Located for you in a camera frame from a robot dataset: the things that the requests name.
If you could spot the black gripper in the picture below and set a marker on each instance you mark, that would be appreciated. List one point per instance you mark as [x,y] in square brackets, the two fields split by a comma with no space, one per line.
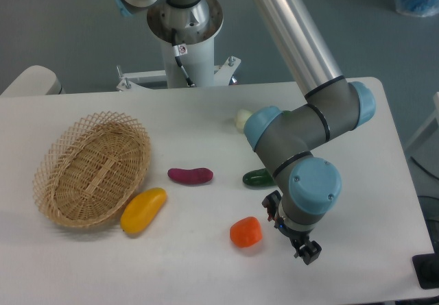
[298,234]

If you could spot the dark green cucumber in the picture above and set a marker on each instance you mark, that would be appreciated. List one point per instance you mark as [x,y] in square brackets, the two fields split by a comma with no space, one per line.
[259,178]

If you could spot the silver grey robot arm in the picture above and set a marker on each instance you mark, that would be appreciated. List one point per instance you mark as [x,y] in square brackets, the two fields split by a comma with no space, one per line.
[308,187]

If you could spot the orange bell pepper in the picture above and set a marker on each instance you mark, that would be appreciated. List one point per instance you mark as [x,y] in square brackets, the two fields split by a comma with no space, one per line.
[246,232]

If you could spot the black device at edge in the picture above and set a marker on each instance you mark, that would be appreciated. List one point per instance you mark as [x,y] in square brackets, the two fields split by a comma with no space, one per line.
[426,268]

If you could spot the purple sweet potato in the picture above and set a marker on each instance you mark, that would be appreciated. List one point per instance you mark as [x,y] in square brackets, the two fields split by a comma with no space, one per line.
[190,176]

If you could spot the white green cabbage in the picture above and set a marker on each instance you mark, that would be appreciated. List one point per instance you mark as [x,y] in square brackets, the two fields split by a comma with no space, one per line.
[241,118]

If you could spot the white furniture leg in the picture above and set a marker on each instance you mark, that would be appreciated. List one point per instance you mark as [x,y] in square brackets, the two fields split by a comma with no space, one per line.
[425,131]

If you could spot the yellow mango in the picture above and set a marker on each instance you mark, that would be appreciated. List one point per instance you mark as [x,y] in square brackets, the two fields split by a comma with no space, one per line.
[141,211]

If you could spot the woven wicker basket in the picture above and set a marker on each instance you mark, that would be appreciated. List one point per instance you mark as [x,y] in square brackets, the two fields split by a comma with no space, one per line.
[92,171]

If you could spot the white chair back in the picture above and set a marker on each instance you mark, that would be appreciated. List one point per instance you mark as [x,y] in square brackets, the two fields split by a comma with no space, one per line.
[34,81]

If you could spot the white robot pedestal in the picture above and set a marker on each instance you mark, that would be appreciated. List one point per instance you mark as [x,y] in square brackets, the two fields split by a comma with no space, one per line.
[187,41]

